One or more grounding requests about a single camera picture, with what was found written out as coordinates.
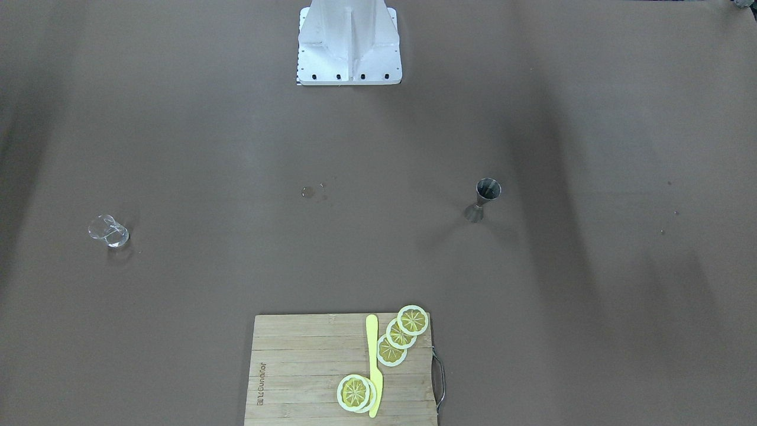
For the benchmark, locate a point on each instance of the lemon slice inner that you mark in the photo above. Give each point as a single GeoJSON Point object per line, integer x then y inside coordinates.
{"type": "Point", "coordinates": [389, 355]}

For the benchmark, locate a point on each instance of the clear glass pitcher cup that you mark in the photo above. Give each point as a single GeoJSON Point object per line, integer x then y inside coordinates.
{"type": "Point", "coordinates": [106, 229]}

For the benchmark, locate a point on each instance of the lemon slice pair top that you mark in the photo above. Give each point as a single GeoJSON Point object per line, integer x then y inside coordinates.
{"type": "Point", "coordinates": [352, 392]}

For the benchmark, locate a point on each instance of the steel jigger measuring cup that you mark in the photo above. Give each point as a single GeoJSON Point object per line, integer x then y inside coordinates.
{"type": "Point", "coordinates": [487, 190]}

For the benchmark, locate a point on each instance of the lemon slice pair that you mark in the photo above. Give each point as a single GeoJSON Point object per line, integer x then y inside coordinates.
{"type": "Point", "coordinates": [352, 392]}
{"type": "Point", "coordinates": [372, 398]}

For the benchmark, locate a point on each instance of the lemon slice pair bottom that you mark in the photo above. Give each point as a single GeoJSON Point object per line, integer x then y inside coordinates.
{"type": "Point", "coordinates": [372, 398]}

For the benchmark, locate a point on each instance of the bamboo cutting board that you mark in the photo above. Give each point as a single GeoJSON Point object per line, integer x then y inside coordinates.
{"type": "Point", "coordinates": [298, 360]}

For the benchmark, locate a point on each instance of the yellow plastic knife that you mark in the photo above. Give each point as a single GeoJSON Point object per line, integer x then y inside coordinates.
{"type": "Point", "coordinates": [376, 376]}

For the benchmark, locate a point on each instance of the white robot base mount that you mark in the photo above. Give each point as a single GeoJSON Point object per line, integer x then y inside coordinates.
{"type": "Point", "coordinates": [343, 43]}

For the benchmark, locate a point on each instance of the lemon slice middle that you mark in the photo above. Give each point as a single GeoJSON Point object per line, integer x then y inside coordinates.
{"type": "Point", "coordinates": [398, 338]}

